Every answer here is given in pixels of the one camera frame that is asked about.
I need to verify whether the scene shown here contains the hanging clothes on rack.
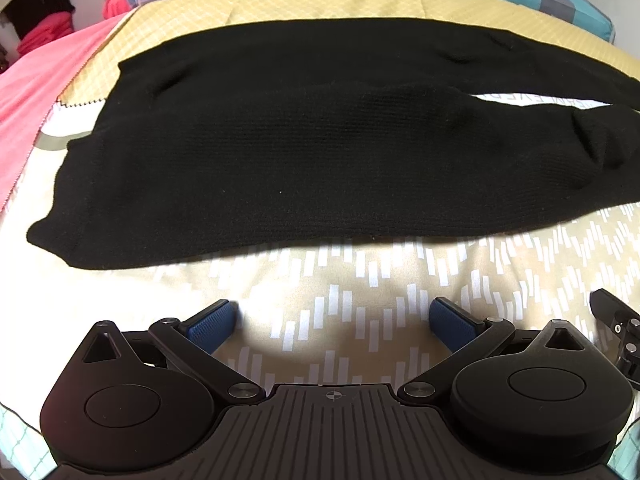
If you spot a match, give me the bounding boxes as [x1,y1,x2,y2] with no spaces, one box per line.
[1,0,75,40]

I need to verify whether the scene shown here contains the yellow patterned bed cover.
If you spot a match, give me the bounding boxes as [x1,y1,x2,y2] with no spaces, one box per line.
[1,0,639,479]

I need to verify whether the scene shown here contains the red blanket pile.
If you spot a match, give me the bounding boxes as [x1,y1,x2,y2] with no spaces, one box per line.
[16,12,74,56]

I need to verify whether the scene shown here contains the pink red fleece blanket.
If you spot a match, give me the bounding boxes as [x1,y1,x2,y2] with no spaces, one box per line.
[0,16,122,204]

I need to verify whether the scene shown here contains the black pants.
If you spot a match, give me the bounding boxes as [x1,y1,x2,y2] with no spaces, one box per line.
[27,18,639,270]

